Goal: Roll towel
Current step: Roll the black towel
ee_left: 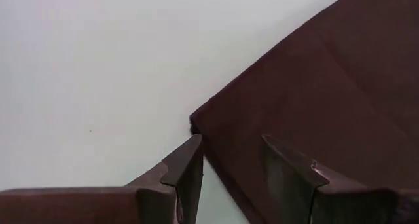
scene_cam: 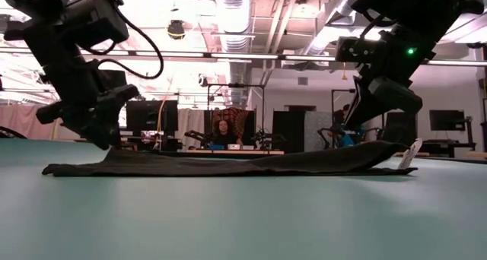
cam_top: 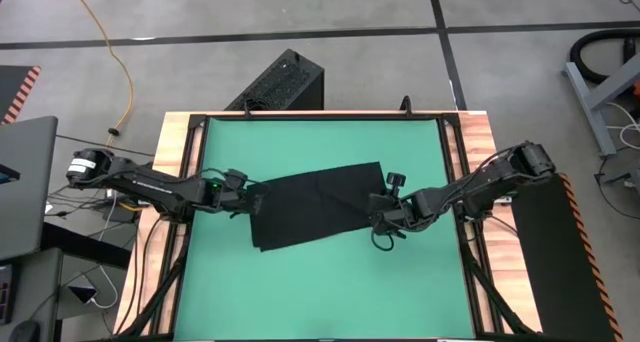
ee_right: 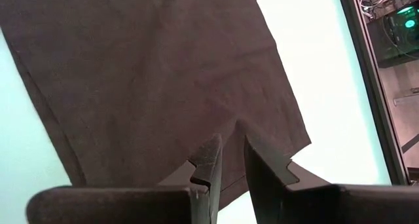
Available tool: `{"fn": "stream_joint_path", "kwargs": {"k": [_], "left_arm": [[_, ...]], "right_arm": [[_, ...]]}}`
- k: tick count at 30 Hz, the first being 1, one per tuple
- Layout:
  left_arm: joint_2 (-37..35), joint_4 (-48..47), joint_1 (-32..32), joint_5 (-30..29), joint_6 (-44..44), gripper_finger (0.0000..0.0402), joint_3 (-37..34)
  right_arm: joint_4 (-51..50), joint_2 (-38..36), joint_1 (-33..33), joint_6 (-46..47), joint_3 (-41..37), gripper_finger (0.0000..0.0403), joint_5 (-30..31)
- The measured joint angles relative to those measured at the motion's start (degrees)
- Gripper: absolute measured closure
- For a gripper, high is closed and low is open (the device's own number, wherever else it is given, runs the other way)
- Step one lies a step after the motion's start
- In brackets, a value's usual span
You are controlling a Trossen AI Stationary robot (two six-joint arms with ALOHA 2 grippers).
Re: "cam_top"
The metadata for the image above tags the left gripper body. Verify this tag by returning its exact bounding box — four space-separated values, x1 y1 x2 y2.
219 168 251 219

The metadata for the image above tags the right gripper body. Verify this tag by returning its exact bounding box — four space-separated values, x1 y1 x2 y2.
384 171 419 238

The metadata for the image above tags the black towel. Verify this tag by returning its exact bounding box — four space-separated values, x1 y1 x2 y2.
248 160 389 253

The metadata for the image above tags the green table mat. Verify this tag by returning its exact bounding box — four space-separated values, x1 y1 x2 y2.
173 116 476 341

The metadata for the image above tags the black computer tower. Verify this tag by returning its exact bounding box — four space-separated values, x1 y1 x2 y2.
223 48 325 112

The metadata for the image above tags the large black orange-edged mat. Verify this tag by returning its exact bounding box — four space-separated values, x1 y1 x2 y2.
509 171 625 342

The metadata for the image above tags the black smartphone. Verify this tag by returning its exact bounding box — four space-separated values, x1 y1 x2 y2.
67 284 99 306

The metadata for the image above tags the grey laptop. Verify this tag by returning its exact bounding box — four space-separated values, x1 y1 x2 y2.
0 115 59 263

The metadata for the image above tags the grey metal stand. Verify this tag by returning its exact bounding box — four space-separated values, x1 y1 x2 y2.
562 54 640 158

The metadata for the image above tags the grey side desk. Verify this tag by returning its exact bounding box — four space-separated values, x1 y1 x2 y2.
0 245 65 342

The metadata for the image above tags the grey round floor base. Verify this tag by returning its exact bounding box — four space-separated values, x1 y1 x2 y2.
593 146 640 219

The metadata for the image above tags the small black orange-edged mat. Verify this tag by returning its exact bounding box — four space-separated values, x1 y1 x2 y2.
0 65 41 126

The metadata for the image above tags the black computer mouse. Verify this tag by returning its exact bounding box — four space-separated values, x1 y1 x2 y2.
8 320 42 342

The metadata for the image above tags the dark keyboard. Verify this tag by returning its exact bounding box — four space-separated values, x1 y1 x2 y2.
0 263 17 328

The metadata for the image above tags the black metal table frame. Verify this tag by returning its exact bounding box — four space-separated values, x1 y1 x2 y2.
115 110 540 342

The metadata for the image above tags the thin black floor cable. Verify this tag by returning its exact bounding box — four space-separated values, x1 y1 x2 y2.
54 126 156 157

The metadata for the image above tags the yellow power cable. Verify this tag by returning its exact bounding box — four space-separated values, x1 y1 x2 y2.
66 0 135 153

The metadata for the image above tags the black hose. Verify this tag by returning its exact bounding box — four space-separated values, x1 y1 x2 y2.
568 28 640 86

